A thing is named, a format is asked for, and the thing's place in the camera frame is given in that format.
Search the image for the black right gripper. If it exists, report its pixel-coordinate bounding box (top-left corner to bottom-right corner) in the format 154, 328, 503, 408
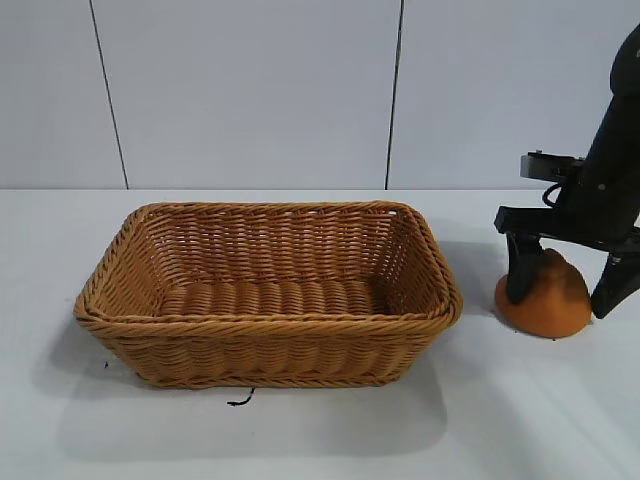
494, 89, 640, 320

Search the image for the orange cone-shaped bread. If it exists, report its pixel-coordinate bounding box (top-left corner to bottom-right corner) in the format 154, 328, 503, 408
493, 247, 593, 340

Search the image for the brown woven wicker basket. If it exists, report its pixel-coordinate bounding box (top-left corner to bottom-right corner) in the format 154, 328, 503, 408
73, 199, 464, 391

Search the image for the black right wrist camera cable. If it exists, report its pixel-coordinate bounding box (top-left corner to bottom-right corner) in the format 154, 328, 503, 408
541, 180, 569, 209

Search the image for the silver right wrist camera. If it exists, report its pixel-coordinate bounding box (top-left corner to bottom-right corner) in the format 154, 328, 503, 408
519, 151, 587, 181

